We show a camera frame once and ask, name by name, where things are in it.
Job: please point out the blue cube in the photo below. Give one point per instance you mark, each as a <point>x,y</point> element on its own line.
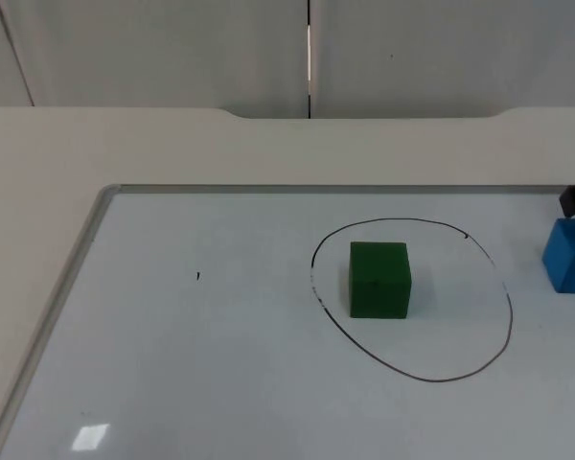
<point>563,249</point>

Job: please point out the green cube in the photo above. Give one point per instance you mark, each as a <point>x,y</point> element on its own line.
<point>378,282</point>

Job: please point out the grey-framed whiteboard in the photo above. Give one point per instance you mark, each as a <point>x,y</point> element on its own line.
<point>211,345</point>

